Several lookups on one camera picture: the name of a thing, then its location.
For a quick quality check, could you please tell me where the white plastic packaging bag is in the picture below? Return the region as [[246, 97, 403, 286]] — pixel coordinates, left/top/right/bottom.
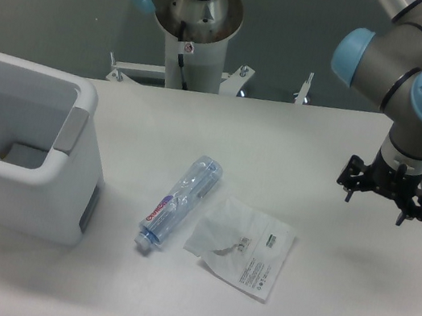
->
[[184, 197, 296, 302]]

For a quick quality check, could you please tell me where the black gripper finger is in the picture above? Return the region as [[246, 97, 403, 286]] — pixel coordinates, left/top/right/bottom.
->
[[337, 155, 368, 202], [395, 185, 422, 227]]

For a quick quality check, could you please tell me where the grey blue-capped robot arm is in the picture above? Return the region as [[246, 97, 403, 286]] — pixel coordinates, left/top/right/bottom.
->
[[131, 0, 422, 222]]

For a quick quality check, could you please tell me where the white trash can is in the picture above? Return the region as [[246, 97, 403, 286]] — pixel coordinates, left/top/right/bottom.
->
[[0, 53, 105, 245]]

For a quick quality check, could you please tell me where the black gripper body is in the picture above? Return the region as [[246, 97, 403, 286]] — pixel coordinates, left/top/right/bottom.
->
[[360, 150, 422, 205]]

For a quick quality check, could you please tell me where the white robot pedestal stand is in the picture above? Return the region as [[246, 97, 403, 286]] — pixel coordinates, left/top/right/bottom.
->
[[104, 0, 329, 117]]

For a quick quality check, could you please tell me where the clear plastic water bottle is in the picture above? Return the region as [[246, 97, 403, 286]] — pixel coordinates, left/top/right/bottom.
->
[[134, 156, 223, 253]]

